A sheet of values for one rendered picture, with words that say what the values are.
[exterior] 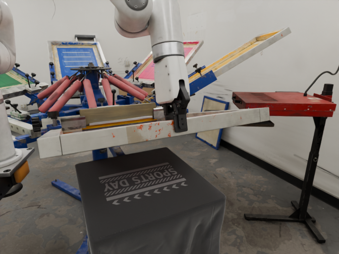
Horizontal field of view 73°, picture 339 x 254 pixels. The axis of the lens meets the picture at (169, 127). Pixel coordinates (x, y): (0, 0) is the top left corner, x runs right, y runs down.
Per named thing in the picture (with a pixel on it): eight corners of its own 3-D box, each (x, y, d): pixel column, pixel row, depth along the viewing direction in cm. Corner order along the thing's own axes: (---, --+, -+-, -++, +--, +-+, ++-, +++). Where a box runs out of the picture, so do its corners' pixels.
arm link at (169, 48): (145, 52, 57) (146, 64, 57) (159, 41, 49) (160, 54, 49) (172, 52, 60) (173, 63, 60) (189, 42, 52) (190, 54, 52)
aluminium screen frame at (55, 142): (270, 120, 66) (269, 107, 65) (39, 159, 41) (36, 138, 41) (162, 121, 137) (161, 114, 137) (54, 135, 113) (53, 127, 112)
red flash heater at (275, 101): (304, 105, 193) (307, 90, 189) (339, 119, 149) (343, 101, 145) (231, 103, 197) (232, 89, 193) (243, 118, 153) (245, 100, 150)
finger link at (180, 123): (171, 104, 52) (174, 132, 53) (177, 103, 49) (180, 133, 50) (183, 102, 54) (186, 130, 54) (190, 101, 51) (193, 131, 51)
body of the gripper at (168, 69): (146, 60, 57) (151, 105, 58) (162, 48, 48) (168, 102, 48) (173, 59, 60) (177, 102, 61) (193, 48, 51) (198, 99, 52)
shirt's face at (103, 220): (226, 197, 77) (226, 196, 77) (92, 241, 59) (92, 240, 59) (166, 147, 118) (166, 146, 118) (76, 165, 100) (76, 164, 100)
